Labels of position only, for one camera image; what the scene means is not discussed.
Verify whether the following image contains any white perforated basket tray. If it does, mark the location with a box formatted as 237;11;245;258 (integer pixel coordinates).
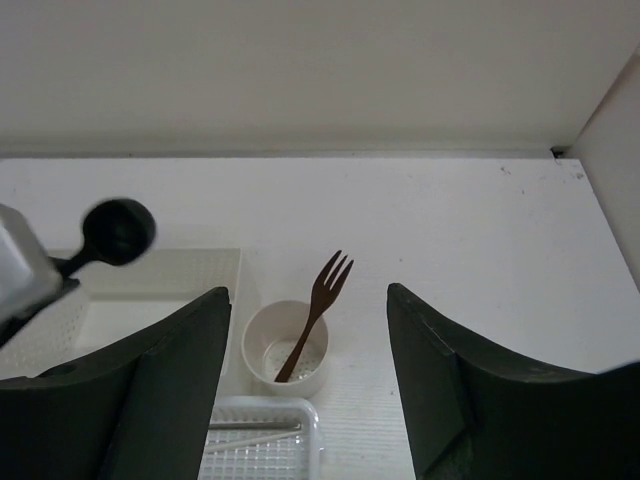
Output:
198;396;324;480

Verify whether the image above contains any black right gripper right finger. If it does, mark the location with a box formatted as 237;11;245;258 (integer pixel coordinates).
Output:
387;283;639;479

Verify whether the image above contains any brown wooden fork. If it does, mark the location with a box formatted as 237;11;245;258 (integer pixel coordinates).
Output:
275;250;354;383

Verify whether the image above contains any white square box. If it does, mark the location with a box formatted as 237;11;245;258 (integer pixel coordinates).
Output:
1;248;242;380

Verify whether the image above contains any white paper cup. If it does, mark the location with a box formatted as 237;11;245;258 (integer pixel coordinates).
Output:
241;300;330;399

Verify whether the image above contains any black spoon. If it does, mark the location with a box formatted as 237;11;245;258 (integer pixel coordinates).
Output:
54;198;157;279

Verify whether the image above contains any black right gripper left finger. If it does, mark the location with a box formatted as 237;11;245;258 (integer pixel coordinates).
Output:
1;287;231;479

